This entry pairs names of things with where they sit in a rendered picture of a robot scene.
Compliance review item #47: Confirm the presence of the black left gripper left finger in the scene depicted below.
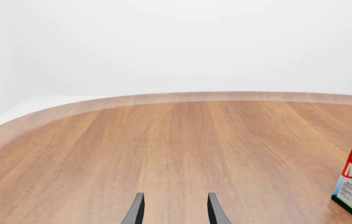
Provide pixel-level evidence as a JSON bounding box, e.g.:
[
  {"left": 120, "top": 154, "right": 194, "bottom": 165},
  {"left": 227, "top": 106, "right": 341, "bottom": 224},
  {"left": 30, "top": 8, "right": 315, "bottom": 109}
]
[{"left": 120, "top": 192, "right": 146, "bottom": 224}]

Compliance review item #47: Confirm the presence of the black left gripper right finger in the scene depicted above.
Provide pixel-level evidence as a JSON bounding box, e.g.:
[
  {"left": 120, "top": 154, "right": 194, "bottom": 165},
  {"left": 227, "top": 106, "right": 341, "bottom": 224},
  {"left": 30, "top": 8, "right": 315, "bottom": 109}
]
[{"left": 207, "top": 192, "right": 233, "bottom": 224}]

